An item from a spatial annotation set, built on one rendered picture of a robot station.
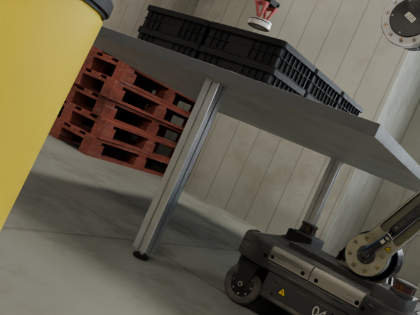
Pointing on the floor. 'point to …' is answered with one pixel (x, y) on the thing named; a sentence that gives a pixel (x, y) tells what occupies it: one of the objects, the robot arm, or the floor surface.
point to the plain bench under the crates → (291, 108)
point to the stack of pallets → (120, 113)
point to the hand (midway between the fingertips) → (261, 18)
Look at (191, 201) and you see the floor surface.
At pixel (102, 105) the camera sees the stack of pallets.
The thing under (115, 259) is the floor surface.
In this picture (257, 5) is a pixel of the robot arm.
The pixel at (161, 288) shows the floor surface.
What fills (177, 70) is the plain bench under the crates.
